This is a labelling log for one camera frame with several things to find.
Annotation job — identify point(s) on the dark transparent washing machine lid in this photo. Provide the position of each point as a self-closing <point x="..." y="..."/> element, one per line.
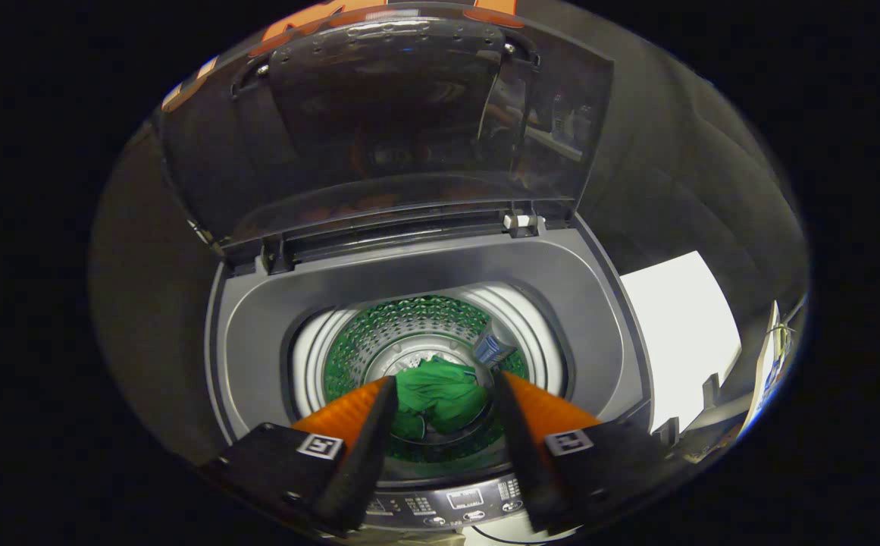
<point x="379" y="114"/>

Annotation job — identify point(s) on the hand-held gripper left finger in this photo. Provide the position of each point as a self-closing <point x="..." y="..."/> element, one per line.
<point x="360" y="462"/>

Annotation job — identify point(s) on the green polo shirt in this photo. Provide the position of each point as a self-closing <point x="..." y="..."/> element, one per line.
<point x="440" y="394"/>

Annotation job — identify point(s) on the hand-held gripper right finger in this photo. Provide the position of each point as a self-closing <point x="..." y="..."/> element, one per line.
<point x="534" y="470"/>

